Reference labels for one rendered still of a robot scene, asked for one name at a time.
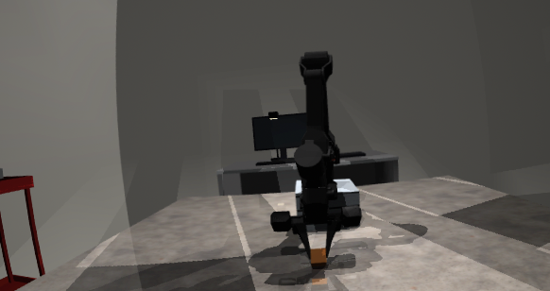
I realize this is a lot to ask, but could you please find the orange block with dark blue square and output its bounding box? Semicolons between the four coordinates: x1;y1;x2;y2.
310;248;327;266

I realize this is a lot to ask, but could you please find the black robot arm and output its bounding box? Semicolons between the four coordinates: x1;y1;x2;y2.
294;51;340;210

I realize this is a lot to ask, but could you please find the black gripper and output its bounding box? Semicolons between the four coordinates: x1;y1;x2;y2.
270;205;362;260

